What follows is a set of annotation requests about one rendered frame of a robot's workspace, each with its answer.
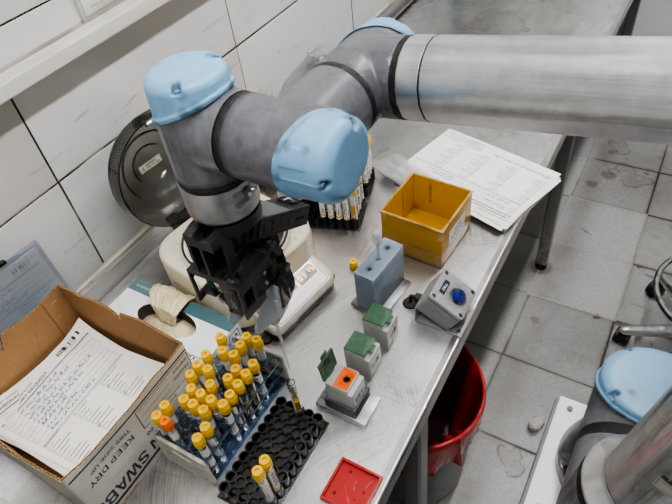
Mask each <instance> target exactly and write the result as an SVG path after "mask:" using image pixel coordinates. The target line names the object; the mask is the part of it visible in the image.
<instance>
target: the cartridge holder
mask: <svg viewBox="0 0 672 504"><path fill-rule="evenodd" d="M365 388H366V389H365V391H364V393H363V395H362V396H361V398H360V400H359V401H358V403H357V405H356V407H355V408H354V409H352V408H350V407H348V406H345V405H343V404H341V403H339V402H337V401H334V400H332V399H330V398H328V394H327V390H326V387H325V389H324V390H323V392H322V393H321V395H320V396H319V398H318V400H317V401H316V406H317V407H319V408H321V409H324V410H326V411H328V412H330V413H332V414H334V415H336V416H339V417H341V418H343V419H345V420H347V421H349V422H351V423H353V424H356V425H358V426H360V427H362V428H364V429H366V428H367V426H368V424H369V423H370V421H371V419H372V417H373V415H374V414H375V412H376V410H377V408H378V406H379V405H380V403H381V398H380V397H378V396H376V395H374V394H371V393H370V387H368V386H365Z"/></svg>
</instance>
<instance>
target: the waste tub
mask: <svg viewBox="0 0 672 504"><path fill-rule="evenodd" d="M473 192H474V191H473V190H470V189H467V188H463V187H460V186H457V185H454V184H450V183H447V182H444V181H440V180H437V179H434V178H431V177H427V176H424V175H421V174H418V173H414V172H412V173H411V174H410V175H409V177H408V178H407V179H406V180H405V181H404V182H403V184H402V185H401V186H400V187H399V188H398V189H397V191H396V192H395V193H394V194H393V195H392V196H391V198H390V199H389V200H388V201H387V202H386V203H385V205H384V206H383V207H382V208H381V209H380V210H379V212H381V225H382V239H383V238H384V237H385V238H387V239H390V240H392V241H395V242H397V243H400V244H402V245H403V255H405V256H407V257H410V258H413V259H415V260H418V261H421V262H423V263H426V264H428V265H431V266H434V267H436V268H439V269H441V268H442V267H443V265H444V264H445V263H446V261H447V260H448V258H449V257H450V255H451V254H452V253H453V251H454V250H455V248H456V247H457V245H458V244H459V243H460V241H461V240H462V238H463V237H464V235H465V234H466V233H467V231H468V230H469V227H470V215H471V202H472V194H473Z"/></svg>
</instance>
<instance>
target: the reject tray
mask: <svg viewBox="0 0 672 504"><path fill-rule="evenodd" d="M382 481H383V476H381V475H379V474H377V473H375V472H373V471H371V470H369V469H367V468H365V467H363V466H361V465H359V464H357V463H355V462H353V461H351V460H349V459H347V458H345V457H343V456H342V458H341V460H340V461H339V463H338V465H337V467H336V468H335V470H334V472H333V474H332V476H331V477H330V479H329V481H328V483H327V484H326V486H325V488H324V490H323V491H322V493H321V495H320V499H321V500H323V501H324V502H326V503H328V504H371V502H372V500H373V498H374V496H375V494H376V492H377V491H378V489H379V487H380V485H381V483H382Z"/></svg>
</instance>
